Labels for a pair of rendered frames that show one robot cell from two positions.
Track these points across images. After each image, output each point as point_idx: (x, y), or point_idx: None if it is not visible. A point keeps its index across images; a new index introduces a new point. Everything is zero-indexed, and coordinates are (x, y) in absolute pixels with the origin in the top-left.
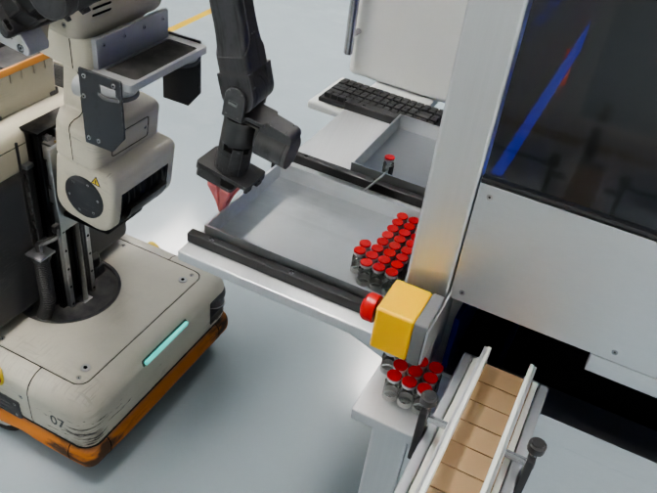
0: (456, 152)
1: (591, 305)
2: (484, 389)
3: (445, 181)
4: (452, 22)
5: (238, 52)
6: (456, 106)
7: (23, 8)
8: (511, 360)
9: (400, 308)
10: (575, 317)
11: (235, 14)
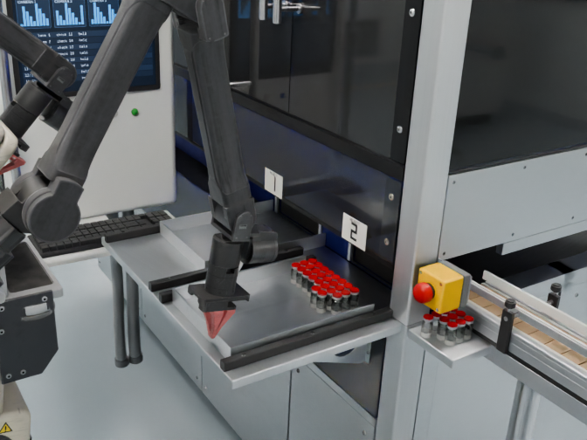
0: (437, 164)
1: (501, 214)
2: (480, 299)
3: (432, 186)
4: (103, 145)
5: (243, 182)
6: (435, 136)
7: (3, 250)
8: None
9: (449, 275)
10: (495, 227)
11: (238, 153)
